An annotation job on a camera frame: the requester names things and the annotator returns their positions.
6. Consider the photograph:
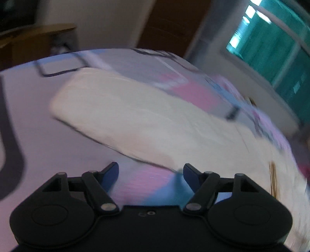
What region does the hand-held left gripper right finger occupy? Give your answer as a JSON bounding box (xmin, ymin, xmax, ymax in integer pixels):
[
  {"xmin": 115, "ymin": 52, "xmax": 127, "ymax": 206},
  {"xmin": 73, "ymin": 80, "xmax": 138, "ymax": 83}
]
[{"xmin": 183, "ymin": 163, "xmax": 261, "ymax": 214}]

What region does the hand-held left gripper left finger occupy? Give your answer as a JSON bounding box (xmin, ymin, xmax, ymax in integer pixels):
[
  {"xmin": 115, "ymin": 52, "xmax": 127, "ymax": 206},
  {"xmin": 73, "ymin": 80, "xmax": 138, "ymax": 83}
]
[{"xmin": 42, "ymin": 162, "xmax": 120, "ymax": 215}]

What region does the cream quilted jacket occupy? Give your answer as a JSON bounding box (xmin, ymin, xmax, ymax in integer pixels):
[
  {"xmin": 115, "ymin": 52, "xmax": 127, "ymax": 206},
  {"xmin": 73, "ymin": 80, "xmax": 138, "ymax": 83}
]
[{"xmin": 50, "ymin": 67, "xmax": 310, "ymax": 252}]

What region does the grey curtain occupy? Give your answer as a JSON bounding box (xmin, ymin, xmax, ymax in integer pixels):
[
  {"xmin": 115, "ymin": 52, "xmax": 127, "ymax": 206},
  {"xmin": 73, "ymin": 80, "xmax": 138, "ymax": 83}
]
[{"xmin": 183, "ymin": 0, "xmax": 252, "ymax": 64}]

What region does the window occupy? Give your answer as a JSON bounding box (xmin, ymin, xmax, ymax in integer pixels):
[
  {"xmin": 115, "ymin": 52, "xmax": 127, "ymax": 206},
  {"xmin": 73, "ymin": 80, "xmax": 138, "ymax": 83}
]
[{"xmin": 226, "ymin": 0, "xmax": 310, "ymax": 122}]

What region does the wooden table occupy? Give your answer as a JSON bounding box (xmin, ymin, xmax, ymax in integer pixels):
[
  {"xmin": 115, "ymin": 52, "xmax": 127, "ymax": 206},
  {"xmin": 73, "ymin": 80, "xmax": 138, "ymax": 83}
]
[{"xmin": 0, "ymin": 23, "xmax": 77, "ymax": 71}]

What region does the brown wooden door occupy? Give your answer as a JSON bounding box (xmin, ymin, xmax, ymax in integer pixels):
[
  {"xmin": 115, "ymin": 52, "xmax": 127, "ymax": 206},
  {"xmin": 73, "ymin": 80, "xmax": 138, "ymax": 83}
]
[{"xmin": 136, "ymin": 0, "xmax": 212, "ymax": 58}]

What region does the dark screen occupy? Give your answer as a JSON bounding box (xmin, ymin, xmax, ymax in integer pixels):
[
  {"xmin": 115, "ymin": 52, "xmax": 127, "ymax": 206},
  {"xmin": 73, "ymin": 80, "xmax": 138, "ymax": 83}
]
[{"xmin": 0, "ymin": 0, "xmax": 37, "ymax": 32}]

